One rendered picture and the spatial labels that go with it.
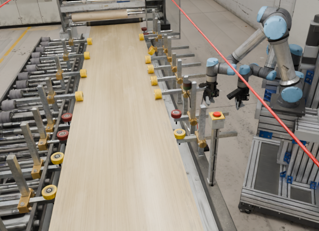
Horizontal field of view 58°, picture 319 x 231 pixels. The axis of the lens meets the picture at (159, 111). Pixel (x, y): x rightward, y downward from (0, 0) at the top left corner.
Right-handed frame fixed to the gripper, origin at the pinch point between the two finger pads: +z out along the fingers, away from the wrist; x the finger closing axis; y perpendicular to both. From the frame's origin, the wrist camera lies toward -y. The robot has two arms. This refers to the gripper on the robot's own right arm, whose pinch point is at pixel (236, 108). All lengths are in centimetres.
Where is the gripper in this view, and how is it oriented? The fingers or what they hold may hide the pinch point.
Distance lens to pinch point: 230.8
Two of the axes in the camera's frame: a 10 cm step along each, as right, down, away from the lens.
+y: 9.9, -1.1, 1.0
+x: -1.5, -5.3, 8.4
